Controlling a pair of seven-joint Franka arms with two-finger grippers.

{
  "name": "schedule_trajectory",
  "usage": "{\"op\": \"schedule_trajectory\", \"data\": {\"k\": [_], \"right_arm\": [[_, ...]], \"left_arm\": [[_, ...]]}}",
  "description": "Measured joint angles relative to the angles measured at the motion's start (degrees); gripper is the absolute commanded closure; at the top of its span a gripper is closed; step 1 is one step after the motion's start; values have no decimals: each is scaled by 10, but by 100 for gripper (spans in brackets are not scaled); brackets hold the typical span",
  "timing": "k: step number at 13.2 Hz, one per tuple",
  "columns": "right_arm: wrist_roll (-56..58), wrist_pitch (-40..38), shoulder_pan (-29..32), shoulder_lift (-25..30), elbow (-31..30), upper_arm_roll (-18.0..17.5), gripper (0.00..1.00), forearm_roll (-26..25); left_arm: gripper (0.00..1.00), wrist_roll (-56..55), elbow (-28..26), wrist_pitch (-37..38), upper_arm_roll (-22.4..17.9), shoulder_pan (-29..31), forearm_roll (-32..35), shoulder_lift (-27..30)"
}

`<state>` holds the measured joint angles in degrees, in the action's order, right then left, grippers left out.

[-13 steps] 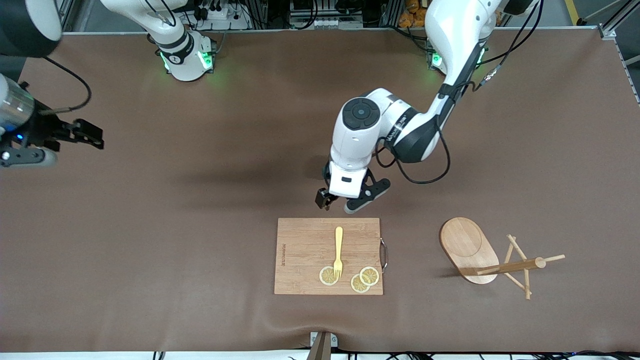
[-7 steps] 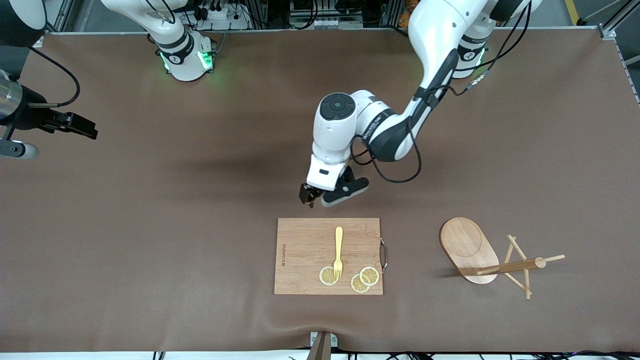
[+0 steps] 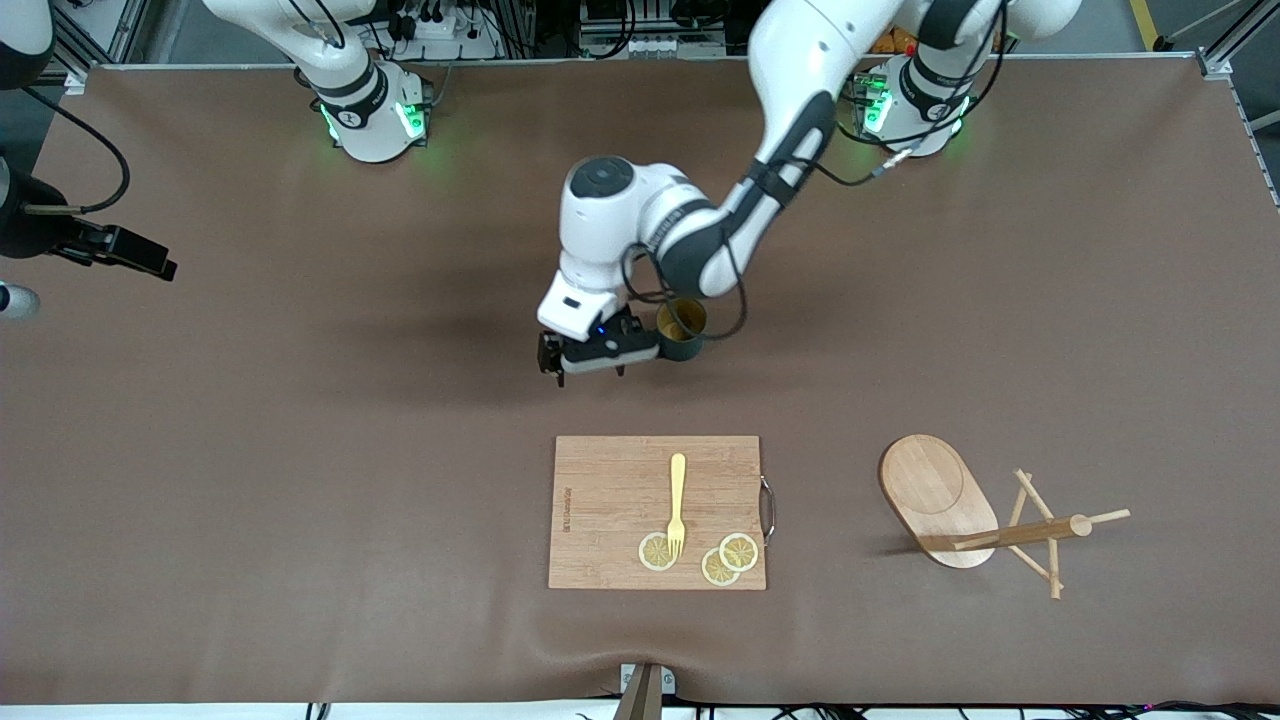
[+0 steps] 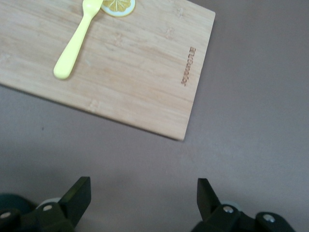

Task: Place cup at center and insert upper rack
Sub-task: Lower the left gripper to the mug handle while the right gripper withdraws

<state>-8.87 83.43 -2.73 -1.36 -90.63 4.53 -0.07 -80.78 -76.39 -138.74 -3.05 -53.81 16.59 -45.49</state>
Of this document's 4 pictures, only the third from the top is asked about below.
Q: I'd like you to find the yellow plastic fork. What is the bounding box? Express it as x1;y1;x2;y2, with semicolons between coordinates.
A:
666;453;689;561

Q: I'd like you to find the white electronics box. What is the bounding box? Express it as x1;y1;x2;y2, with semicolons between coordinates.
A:
580;30;726;59

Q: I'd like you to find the aluminium frame post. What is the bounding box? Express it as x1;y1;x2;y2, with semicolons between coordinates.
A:
50;0;151;93
1195;0;1280;211

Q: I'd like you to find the white power strip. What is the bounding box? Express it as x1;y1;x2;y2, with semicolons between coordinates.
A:
385;0;501;61

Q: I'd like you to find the wooden mug tree rack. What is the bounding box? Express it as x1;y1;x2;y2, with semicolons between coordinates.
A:
878;433;1132;601

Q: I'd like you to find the metal table bracket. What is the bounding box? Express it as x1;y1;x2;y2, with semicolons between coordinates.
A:
612;662;678;720

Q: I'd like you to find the brown table mat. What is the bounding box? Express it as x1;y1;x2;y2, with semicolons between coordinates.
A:
0;58;1280;706

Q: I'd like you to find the wooden cutting board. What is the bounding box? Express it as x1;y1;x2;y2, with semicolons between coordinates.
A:
548;435;777;591

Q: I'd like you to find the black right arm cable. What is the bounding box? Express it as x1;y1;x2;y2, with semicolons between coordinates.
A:
18;85;133;216

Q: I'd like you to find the dark teal mug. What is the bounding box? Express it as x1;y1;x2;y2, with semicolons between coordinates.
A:
655;297;709;364

